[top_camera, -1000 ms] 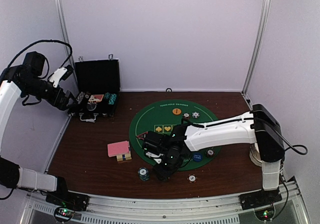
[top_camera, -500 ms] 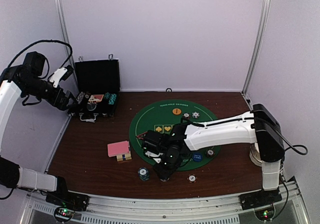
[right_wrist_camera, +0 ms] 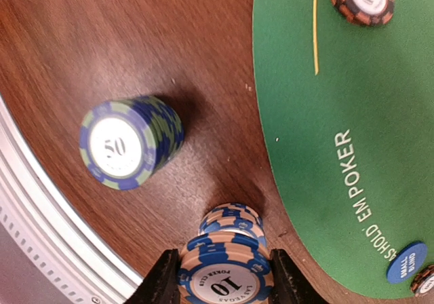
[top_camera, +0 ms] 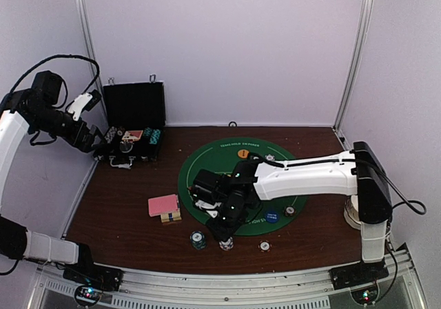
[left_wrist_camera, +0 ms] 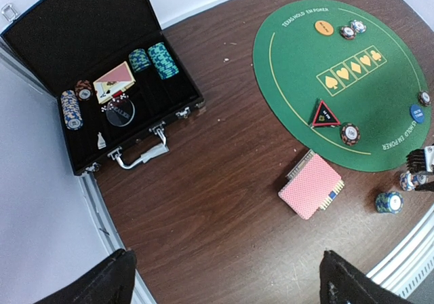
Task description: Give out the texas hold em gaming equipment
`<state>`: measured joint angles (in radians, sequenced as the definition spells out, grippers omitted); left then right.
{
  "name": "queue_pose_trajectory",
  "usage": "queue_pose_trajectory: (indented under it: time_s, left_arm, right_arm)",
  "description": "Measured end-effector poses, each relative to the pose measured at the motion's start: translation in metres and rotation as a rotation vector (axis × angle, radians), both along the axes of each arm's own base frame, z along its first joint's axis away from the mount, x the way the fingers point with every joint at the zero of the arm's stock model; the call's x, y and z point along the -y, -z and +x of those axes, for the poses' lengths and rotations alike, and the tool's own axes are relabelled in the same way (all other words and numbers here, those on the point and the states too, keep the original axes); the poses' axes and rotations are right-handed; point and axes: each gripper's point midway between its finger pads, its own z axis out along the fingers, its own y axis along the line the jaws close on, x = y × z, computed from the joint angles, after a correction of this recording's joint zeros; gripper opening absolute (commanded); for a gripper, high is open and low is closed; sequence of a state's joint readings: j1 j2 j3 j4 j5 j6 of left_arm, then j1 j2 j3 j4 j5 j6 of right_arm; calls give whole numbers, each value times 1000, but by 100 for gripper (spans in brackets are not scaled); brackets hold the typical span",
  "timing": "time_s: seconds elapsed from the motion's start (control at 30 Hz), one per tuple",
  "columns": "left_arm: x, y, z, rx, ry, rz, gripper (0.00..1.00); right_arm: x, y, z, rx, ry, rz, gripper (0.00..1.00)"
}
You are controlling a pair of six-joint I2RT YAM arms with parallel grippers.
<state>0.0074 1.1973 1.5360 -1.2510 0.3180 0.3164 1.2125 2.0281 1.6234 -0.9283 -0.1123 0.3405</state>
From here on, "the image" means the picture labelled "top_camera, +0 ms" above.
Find clear round dealer puck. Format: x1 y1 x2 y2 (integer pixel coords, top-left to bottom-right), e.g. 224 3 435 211
119 141 134 154

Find red-backed card deck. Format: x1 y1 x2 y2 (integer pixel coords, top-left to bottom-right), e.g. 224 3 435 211
147 194 182 224

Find brown orange chip stack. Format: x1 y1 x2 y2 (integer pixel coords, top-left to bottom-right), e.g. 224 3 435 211
258 241 271 252

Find blue green chip stack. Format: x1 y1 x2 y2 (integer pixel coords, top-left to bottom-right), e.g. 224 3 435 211
189 231 207 250

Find blue small blind button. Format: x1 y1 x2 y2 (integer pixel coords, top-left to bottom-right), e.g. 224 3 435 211
264 210 280 223

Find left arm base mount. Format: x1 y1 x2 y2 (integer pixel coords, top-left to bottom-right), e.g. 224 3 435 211
59 266 124 308

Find blue tan chip stack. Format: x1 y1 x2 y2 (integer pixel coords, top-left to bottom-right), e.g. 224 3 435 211
218 237 234 251

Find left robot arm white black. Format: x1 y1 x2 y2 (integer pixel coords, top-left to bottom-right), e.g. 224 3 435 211
1 54 105 284

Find aluminium front rail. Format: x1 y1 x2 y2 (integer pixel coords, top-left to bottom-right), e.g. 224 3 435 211
32 243 427 309

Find round green poker mat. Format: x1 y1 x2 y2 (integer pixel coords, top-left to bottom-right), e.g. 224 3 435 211
178 137 307 237

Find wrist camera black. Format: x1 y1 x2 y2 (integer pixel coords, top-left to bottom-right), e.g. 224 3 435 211
189 169 222 204
31 70 68 108

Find silver case handle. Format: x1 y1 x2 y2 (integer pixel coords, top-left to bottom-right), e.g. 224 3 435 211
110 160 133 170

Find stacked white bowls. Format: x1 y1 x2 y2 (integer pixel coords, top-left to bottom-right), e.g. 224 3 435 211
344 198 361 230

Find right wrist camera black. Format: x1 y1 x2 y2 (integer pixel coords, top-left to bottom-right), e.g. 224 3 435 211
189 169 222 204

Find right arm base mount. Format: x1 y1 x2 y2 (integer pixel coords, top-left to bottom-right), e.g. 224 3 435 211
329 262 389 306

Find teal chip row in case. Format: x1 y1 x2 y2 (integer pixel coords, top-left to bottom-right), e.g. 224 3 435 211
143 128 162 145

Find orange big blind button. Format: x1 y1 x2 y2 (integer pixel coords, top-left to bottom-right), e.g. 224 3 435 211
237 149 249 159

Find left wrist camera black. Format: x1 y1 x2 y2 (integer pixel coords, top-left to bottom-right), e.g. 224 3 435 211
31 70 68 108

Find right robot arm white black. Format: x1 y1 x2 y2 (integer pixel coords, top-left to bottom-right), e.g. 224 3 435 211
206 141 427 283

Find blue tan chip row case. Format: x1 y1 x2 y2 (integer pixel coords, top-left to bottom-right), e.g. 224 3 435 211
104 127 117 143

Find black poker chip case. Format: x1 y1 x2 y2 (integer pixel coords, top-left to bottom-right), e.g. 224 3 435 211
93 81 166 163

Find playing cards in case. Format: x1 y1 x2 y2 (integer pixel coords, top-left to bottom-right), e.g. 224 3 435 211
121 130 143 141

